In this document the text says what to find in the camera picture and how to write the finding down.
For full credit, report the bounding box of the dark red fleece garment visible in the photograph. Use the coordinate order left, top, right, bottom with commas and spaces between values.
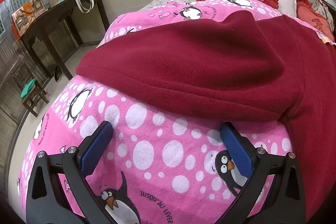
76, 10, 335, 218

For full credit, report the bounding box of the small wooden stool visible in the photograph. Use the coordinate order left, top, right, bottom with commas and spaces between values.
13, 63, 49, 117

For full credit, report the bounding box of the green cloth on stool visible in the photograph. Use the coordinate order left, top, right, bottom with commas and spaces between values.
21, 79, 36, 99

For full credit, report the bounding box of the pink penguin blanket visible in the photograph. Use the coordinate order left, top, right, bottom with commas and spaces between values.
18, 0, 335, 223

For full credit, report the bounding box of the orange gift box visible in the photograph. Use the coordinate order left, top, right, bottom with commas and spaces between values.
12, 0, 46, 37

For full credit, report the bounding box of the right red heart cushion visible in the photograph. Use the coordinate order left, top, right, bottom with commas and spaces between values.
297, 0, 335, 44

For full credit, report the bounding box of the dark wooden console table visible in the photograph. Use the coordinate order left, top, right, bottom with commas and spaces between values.
19, 0, 111, 81

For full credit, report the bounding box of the metal security door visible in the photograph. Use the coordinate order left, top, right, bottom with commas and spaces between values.
1, 0, 46, 135

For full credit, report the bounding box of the white bag handle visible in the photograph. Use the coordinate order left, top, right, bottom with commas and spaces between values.
72, 0, 95, 14

